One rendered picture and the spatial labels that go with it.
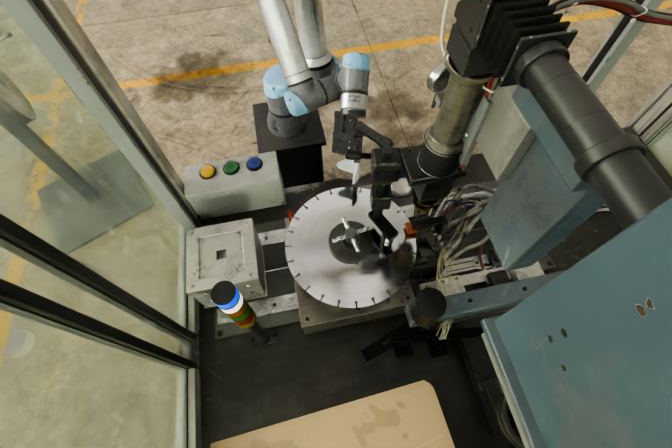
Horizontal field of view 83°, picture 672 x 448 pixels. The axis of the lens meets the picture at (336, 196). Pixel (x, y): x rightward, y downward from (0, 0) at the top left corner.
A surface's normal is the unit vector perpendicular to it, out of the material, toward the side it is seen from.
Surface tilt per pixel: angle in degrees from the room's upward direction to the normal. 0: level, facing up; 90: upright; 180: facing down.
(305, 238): 0
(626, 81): 0
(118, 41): 0
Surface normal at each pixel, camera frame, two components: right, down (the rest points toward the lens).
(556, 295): -0.84, 0.47
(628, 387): -0.98, 0.18
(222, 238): -0.02, -0.52
